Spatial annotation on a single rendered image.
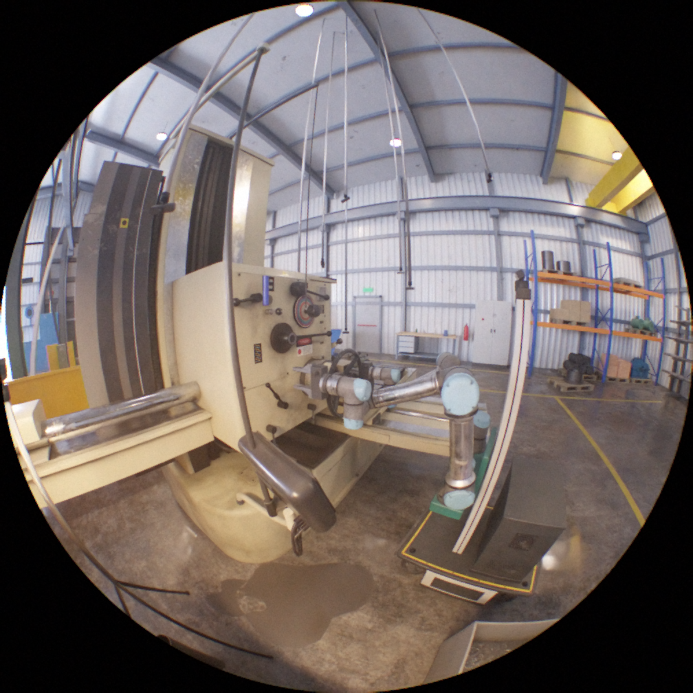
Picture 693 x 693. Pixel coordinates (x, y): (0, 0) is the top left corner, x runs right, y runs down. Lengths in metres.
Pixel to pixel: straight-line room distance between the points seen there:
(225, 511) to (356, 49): 7.93
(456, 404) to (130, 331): 1.54
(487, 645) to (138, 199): 2.92
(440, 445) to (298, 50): 7.96
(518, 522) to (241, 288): 1.56
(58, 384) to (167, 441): 2.28
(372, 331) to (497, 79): 9.48
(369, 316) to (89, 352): 8.65
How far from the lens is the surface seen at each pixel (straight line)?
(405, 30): 7.03
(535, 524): 1.25
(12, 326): 5.39
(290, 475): 0.60
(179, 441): 1.27
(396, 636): 1.72
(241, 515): 1.51
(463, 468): 0.88
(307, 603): 1.78
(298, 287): 1.15
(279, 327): 1.11
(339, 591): 1.80
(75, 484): 1.28
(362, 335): 9.26
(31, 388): 3.41
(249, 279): 1.02
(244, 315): 1.00
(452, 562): 1.62
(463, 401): 0.73
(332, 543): 2.00
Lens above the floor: 1.67
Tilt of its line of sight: 9 degrees down
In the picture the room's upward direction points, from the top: straight up
